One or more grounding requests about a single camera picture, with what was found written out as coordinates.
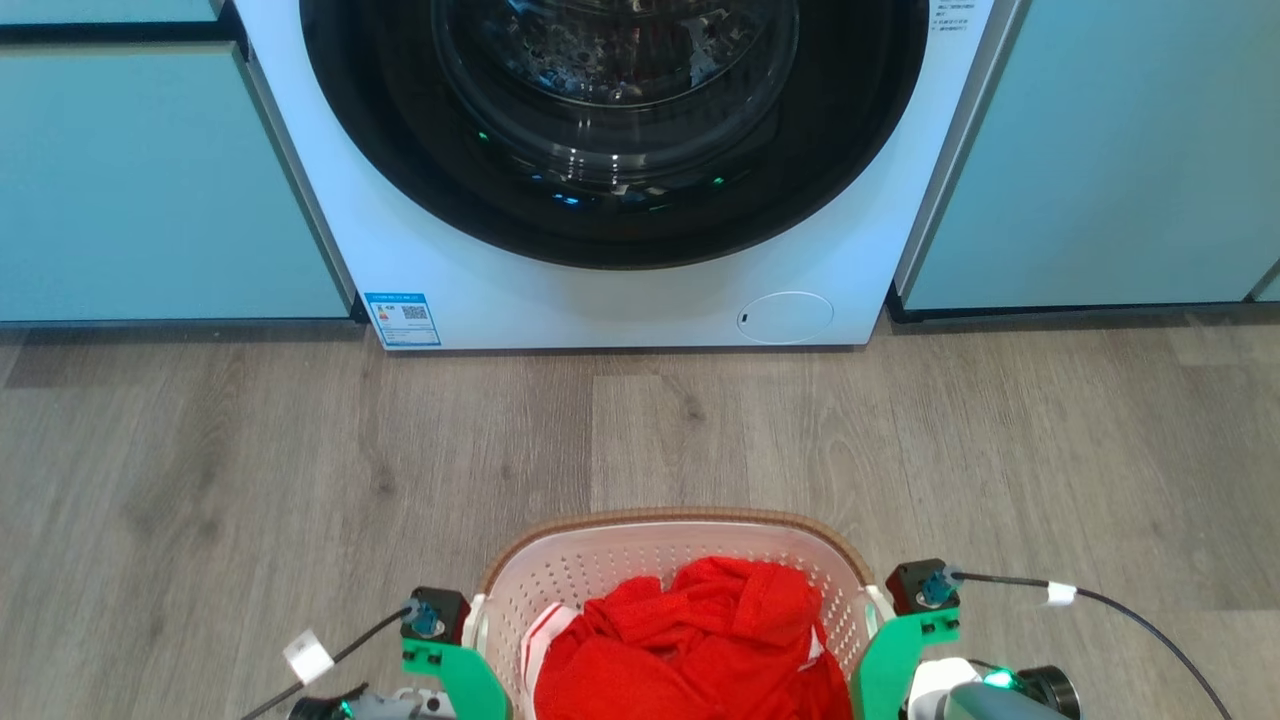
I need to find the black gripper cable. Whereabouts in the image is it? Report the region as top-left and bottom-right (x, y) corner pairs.
(946, 570), (1237, 720)
(238, 603), (419, 720)

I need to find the narrow teal cabinet drawer front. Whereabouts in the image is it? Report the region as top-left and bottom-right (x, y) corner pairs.
(0, 0), (223, 25)

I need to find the teal cabinet panel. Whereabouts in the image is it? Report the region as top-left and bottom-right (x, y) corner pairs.
(897, 0), (1280, 312)

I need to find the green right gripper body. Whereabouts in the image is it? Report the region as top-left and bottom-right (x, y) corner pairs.
(849, 607), (962, 720)

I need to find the white left cable tag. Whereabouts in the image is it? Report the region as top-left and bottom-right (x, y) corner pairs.
(282, 630), (335, 685)

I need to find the round white filter cover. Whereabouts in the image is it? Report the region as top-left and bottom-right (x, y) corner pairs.
(738, 291), (835, 346)

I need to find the blue energy label sticker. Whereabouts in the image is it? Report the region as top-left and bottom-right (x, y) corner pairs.
(364, 292), (442, 348)

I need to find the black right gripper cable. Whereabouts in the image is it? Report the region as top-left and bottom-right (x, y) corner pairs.
(946, 570), (1237, 720)

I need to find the red mesh jersey garment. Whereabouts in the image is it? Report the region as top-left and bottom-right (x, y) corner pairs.
(524, 556), (854, 720)

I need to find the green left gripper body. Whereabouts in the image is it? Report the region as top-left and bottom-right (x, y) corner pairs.
(401, 638), (513, 720)

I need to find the white perforated laundry basket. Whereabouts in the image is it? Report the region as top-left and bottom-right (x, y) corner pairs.
(462, 507), (898, 720)

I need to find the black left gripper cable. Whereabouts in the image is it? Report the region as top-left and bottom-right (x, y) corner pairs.
(238, 603), (419, 720)

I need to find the white front-load washing machine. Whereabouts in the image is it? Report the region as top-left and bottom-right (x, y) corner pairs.
(232, 0), (1023, 352)

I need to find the large teal cabinet door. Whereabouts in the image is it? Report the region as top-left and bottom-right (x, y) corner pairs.
(0, 43), (354, 324)

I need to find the black round washer door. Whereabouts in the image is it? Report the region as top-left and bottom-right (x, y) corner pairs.
(299, 0), (931, 271)

